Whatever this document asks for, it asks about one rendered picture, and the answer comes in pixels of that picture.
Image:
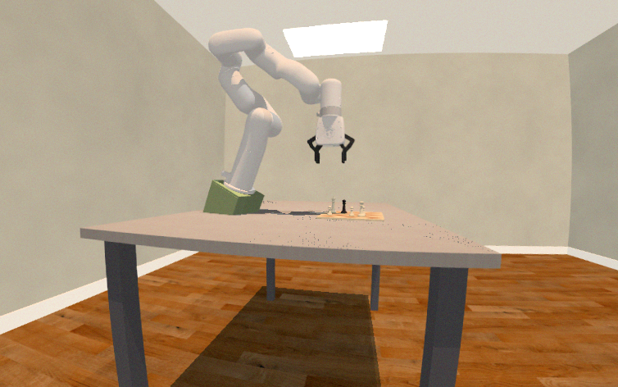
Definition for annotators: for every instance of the orange and cream chessboard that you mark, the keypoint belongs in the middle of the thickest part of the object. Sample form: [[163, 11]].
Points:
[[369, 216]]

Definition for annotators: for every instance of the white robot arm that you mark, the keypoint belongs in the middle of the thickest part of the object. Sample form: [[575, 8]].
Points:
[[261, 122]]

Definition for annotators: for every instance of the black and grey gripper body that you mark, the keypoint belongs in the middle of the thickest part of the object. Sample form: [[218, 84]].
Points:
[[330, 131]]

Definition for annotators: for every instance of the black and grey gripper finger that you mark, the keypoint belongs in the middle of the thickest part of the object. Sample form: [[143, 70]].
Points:
[[345, 149], [315, 149]]

